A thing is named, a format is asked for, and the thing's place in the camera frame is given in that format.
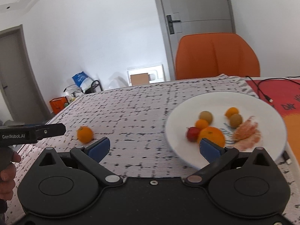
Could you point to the black metal rack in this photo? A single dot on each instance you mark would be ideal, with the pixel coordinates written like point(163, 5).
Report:
point(75, 91)

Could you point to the white ceramic plate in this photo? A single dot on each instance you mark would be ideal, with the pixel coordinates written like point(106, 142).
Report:
point(270, 124)

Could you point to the grey door with handle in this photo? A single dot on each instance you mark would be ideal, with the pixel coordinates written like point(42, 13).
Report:
point(184, 17)

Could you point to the person's left hand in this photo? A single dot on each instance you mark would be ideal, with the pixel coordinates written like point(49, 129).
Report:
point(7, 178)

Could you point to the white framed board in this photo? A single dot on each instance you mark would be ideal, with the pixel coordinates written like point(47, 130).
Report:
point(146, 75)

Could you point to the blue white plastic bag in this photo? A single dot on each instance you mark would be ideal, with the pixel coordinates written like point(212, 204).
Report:
point(83, 81)

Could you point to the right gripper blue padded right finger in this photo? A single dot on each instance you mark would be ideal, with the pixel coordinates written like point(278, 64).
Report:
point(218, 157)

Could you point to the orange red printed mat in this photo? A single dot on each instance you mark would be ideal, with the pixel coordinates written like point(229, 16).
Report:
point(285, 96)

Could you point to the dark red fruit front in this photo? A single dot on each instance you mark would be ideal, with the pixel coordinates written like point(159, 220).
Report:
point(192, 134)

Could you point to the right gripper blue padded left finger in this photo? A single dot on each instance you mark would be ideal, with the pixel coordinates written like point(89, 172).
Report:
point(89, 158)

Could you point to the small tangerine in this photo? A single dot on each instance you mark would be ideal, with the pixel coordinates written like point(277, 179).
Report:
point(231, 111)
point(201, 124)

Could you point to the orange chair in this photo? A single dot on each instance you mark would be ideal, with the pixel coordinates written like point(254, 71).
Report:
point(213, 54)

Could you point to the large orange front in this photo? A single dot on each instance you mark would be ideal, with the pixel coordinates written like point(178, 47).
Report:
point(213, 134)

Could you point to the brown longan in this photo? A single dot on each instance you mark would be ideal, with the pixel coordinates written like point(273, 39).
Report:
point(235, 120)
point(207, 116)

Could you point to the grey side door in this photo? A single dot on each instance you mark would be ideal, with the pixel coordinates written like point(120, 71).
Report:
point(18, 83)

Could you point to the orange storage box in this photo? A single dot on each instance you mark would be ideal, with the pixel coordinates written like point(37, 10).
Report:
point(58, 104)

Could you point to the black white patterned tablecloth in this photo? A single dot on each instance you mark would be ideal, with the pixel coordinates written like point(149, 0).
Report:
point(53, 189)

